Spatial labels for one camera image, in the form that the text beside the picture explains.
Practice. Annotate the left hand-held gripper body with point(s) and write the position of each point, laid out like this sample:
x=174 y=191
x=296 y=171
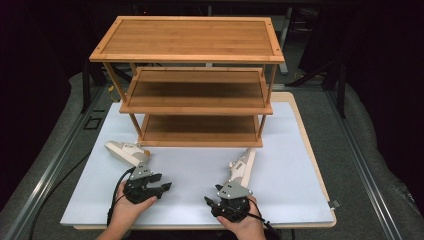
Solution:
x=140 y=190

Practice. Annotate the person's left hand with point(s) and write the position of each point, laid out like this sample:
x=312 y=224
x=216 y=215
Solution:
x=125 y=211

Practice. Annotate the black stand leg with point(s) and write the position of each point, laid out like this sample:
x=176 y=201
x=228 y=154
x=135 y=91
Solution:
x=340 y=90
x=85 y=86

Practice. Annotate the white table mat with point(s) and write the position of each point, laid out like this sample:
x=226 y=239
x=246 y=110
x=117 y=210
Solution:
x=186 y=173

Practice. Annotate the small yellow tag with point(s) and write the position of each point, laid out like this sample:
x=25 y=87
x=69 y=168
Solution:
x=111 y=89

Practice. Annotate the metal rail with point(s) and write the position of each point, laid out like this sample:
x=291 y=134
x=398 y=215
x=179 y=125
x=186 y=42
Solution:
x=50 y=173
x=363 y=173

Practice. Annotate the white stand leg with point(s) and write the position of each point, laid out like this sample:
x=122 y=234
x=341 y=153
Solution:
x=284 y=43

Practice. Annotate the small metal clip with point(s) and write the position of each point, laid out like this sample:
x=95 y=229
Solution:
x=334 y=203

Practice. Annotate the three-tier wooden shoe rack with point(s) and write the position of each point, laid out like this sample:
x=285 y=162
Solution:
x=193 y=38

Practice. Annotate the person's right hand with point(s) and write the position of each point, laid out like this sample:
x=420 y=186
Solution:
x=248 y=228

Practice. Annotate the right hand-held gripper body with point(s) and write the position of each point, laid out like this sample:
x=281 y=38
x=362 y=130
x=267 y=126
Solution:
x=233 y=206

